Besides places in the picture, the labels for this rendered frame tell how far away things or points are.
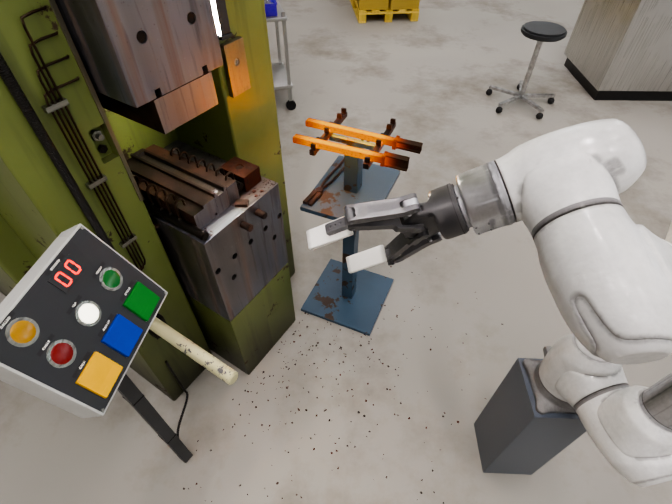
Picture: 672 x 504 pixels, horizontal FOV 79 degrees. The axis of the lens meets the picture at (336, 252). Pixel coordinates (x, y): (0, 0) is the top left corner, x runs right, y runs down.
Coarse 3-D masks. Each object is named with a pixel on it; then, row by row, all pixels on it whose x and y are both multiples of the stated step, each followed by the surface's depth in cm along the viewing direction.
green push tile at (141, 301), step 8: (136, 288) 102; (144, 288) 104; (128, 296) 100; (136, 296) 101; (144, 296) 103; (152, 296) 105; (128, 304) 99; (136, 304) 101; (144, 304) 103; (152, 304) 105; (136, 312) 100; (144, 312) 102; (152, 312) 104; (144, 320) 102
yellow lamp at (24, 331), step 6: (18, 324) 79; (24, 324) 79; (30, 324) 80; (12, 330) 78; (18, 330) 78; (24, 330) 79; (30, 330) 80; (12, 336) 77; (18, 336) 78; (24, 336) 79; (30, 336) 80; (18, 342) 78; (24, 342) 79
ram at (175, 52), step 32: (64, 0) 87; (96, 0) 81; (128, 0) 86; (160, 0) 92; (192, 0) 99; (96, 32) 88; (128, 32) 89; (160, 32) 95; (192, 32) 102; (96, 64) 96; (128, 64) 92; (160, 64) 98; (192, 64) 106; (128, 96) 96
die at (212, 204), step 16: (128, 160) 148; (144, 160) 146; (176, 160) 148; (144, 176) 142; (160, 176) 142; (176, 176) 140; (208, 176) 141; (224, 176) 141; (144, 192) 138; (160, 192) 137; (176, 192) 136; (192, 192) 136; (208, 192) 134; (224, 192) 137; (192, 208) 132; (208, 208) 133; (224, 208) 140
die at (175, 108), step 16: (192, 80) 108; (208, 80) 113; (160, 96) 102; (176, 96) 106; (192, 96) 110; (208, 96) 115; (128, 112) 111; (144, 112) 107; (160, 112) 104; (176, 112) 108; (192, 112) 112; (160, 128) 107
